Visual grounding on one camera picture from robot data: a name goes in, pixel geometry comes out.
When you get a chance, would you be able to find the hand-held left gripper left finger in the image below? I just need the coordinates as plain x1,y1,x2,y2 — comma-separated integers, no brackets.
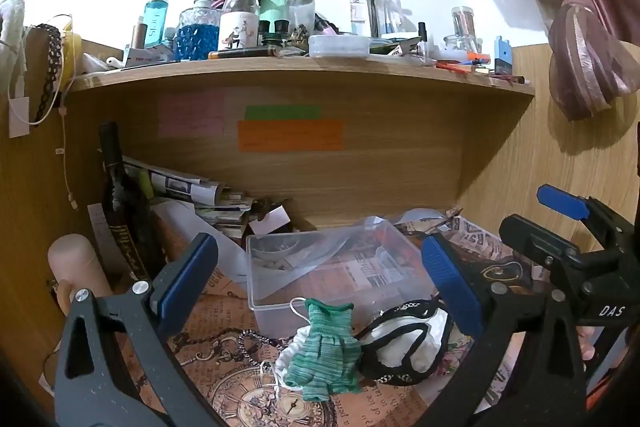
54,233,219,427

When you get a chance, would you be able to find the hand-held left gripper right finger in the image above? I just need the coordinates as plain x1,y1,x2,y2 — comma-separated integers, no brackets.
420,234,587,427

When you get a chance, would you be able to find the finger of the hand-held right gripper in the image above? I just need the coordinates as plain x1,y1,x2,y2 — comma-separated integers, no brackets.
537,185,623,250
500,214,581,280

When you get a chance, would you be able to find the white black-trimmed underwear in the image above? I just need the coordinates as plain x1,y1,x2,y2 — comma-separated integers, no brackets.
356,298,453,389

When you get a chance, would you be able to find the clear plastic container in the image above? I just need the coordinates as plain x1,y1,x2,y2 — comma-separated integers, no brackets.
246,221,437,339

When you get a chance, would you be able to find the white face mask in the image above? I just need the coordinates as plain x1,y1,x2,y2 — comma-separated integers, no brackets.
260,297,313,390

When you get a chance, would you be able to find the green knitted sock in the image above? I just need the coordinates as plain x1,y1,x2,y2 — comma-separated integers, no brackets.
300,298,362,404

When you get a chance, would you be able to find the person's right hand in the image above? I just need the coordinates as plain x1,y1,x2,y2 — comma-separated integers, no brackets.
577,328,598,362

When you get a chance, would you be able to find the stack of papers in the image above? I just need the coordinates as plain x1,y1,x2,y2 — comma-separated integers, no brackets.
121,156,256,238

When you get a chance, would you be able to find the dark wine bottle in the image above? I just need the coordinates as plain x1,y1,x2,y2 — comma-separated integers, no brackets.
98,122,153,283

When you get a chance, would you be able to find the white folded card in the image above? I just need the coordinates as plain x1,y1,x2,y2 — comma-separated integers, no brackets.
248,206,292,236

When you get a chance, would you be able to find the pink cylindrical bottle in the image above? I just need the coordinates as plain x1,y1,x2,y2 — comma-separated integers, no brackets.
47,233,112,314

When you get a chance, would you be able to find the vintage printed paper mat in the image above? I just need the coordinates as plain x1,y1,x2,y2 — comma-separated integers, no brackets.
150,207,551,427

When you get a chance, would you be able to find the blue small box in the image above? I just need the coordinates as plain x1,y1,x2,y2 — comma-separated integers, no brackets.
494,36,514,74

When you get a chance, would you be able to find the pink sticky note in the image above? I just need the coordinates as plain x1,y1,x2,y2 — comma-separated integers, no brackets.
158,91,227,138

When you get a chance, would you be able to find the pink striped curtain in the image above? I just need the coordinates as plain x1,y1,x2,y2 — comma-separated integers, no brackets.
444,0,640,122

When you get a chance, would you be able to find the orange pen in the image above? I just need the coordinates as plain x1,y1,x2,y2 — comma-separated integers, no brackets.
434,57,492,74

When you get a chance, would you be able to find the orange sticky note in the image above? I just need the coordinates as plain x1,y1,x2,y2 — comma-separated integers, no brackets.
238,120,345,152

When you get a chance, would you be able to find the green sticky note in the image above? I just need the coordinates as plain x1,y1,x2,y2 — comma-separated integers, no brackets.
244,105,322,120

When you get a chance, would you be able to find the glass jar with metallic lid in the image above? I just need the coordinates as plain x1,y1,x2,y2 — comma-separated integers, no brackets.
444,6,483,54

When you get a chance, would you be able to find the black pen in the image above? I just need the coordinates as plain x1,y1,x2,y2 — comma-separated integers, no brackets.
208,46,279,60

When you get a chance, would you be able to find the wooden shelf board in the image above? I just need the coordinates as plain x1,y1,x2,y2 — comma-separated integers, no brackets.
65,56,537,98

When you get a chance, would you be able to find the glass bottle with blue beads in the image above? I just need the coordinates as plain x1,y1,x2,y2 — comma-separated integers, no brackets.
176,0,222,61

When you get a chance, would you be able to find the black lace band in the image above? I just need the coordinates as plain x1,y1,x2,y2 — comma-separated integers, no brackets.
34,23,64,122

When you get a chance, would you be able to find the yellow plastic item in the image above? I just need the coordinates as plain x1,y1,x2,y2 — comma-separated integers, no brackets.
61,31,82,80

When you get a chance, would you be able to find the blue liquid bottle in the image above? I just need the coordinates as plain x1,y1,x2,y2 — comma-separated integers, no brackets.
144,0,172,52

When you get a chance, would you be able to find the clear flat plastic box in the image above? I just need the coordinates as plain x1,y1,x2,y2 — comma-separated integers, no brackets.
308,35,372,58

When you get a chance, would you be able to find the clear bottle with white label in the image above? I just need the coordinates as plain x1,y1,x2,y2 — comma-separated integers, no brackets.
219,0,262,51

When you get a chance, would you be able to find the mint green bottle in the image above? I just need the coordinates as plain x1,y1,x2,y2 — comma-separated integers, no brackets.
259,0,290,35

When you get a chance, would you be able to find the clear glass jar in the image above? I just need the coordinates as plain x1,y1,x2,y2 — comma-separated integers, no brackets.
287,0,317,28

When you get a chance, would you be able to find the white towel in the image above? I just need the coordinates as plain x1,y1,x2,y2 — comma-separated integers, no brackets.
0,0,27,75

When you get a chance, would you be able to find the metal chain necklace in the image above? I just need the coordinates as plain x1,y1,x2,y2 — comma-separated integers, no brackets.
175,328,293,360

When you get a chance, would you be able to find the thin beige cable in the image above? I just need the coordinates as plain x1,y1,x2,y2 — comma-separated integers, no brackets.
54,77,80,210

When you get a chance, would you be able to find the white wall charger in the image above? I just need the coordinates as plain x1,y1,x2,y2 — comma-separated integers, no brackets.
8,96,32,138

